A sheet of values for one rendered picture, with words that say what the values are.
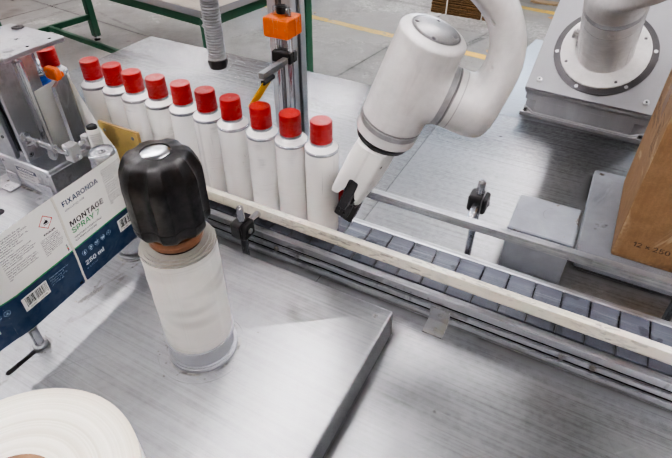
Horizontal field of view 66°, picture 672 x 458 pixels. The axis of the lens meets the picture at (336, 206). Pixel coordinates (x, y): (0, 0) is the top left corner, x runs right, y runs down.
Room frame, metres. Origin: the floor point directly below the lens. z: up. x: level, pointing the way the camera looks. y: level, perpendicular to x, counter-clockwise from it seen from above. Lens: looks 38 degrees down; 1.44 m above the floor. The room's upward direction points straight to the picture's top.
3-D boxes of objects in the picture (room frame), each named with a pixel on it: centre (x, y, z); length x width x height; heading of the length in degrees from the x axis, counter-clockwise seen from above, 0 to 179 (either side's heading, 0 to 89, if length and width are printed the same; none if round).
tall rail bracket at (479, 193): (0.62, -0.21, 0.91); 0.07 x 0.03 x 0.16; 152
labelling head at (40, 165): (0.83, 0.53, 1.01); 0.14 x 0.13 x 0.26; 62
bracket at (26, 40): (0.82, 0.53, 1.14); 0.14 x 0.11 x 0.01; 62
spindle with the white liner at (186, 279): (0.43, 0.17, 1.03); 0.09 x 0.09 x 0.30
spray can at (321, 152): (0.66, 0.02, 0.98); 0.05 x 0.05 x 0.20
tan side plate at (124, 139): (0.82, 0.40, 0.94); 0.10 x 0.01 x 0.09; 62
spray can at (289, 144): (0.68, 0.07, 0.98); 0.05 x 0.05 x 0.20
